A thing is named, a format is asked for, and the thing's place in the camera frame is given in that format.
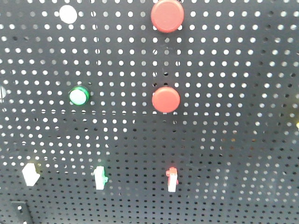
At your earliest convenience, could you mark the white green toggle switch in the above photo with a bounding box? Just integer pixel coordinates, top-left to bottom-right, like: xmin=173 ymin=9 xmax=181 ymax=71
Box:
xmin=93 ymin=166 xmax=108 ymax=190

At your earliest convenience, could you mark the red round push button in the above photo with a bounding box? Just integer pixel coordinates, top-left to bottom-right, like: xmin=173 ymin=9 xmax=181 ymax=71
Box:
xmin=152 ymin=86 xmax=180 ymax=113
xmin=150 ymin=0 xmax=184 ymax=33

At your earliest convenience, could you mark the lower red round push button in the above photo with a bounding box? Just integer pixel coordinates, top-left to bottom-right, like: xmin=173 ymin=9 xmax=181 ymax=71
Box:
xmin=152 ymin=86 xmax=180 ymax=113

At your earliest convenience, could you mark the upper red round push button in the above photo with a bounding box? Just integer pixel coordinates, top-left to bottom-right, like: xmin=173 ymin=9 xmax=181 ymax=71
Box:
xmin=150 ymin=0 xmax=184 ymax=33

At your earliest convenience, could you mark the green illuminated push button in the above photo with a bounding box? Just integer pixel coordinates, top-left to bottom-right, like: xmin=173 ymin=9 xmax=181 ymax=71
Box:
xmin=68 ymin=85 xmax=90 ymax=105

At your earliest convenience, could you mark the black perforated pegboard panel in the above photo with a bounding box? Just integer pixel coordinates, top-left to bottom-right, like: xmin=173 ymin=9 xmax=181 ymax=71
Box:
xmin=0 ymin=0 xmax=299 ymax=224

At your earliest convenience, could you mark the white red toggle switch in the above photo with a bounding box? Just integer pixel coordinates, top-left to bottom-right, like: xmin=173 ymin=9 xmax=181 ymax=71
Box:
xmin=165 ymin=167 xmax=178 ymax=193

